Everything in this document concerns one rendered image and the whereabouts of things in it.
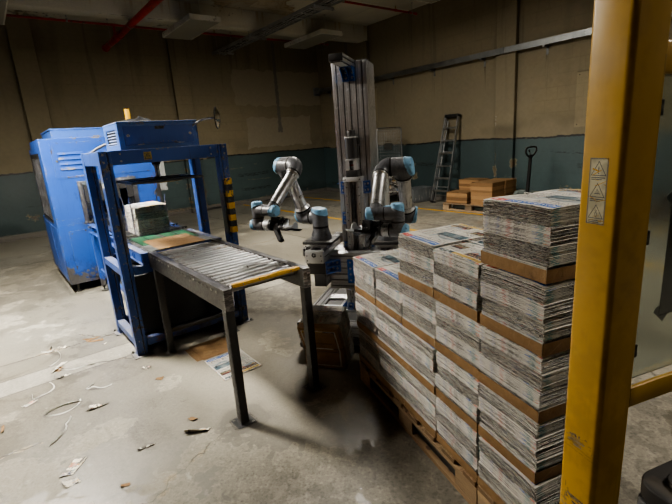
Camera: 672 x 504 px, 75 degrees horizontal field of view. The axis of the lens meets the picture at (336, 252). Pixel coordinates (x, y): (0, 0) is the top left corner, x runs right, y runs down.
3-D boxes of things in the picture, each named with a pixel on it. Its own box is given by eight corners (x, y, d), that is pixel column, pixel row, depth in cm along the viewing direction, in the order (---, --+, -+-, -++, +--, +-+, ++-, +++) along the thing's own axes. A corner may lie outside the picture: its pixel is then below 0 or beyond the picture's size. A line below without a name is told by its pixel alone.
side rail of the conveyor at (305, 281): (312, 285, 261) (310, 266, 258) (304, 288, 258) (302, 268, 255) (218, 251, 364) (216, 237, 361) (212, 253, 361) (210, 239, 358)
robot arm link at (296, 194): (312, 227, 322) (283, 161, 292) (297, 226, 331) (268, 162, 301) (321, 218, 329) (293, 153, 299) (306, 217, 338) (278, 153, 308)
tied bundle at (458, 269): (505, 284, 197) (506, 234, 192) (558, 305, 171) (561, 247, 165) (432, 299, 185) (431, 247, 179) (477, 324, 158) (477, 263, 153)
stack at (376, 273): (411, 364, 297) (407, 246, 277) (548, 482, 191) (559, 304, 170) (359, 378, 284) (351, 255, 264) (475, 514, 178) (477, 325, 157)
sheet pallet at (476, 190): (520, 207, 840) (521, 178, 826) (496, 214, 791) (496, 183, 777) (467, 203, 933) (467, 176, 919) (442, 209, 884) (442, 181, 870)
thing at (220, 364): (262, 365, 310) (262, 364, 310) (225, 381, 294) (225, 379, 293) (239, 349, 339) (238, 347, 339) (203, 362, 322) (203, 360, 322)
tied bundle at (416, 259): (462, 268, 225) (462, 224, 219) (503, 283, 199) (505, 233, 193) (398, 281, 212) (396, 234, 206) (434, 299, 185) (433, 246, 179)
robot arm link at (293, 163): (312, 164, 298) (279, 221, 279) (300, 164, 305) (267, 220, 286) (303, 152, 291) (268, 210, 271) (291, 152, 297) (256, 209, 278)
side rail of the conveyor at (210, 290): (234, 310, 232) (231, 288, 229) (225, 313, 228) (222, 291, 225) (157, 265, 334) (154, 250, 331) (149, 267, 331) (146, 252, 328)
